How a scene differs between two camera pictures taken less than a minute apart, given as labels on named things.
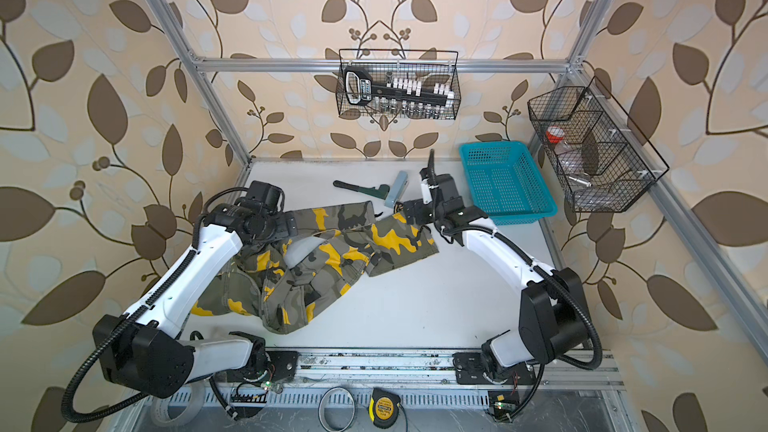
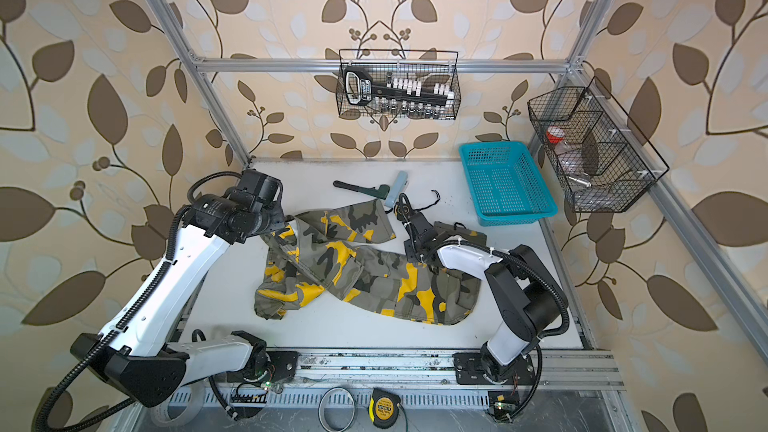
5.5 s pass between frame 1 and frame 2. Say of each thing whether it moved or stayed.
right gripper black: moved
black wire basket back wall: stayed
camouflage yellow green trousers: moved
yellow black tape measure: stayed
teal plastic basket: stayed
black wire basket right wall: stayed
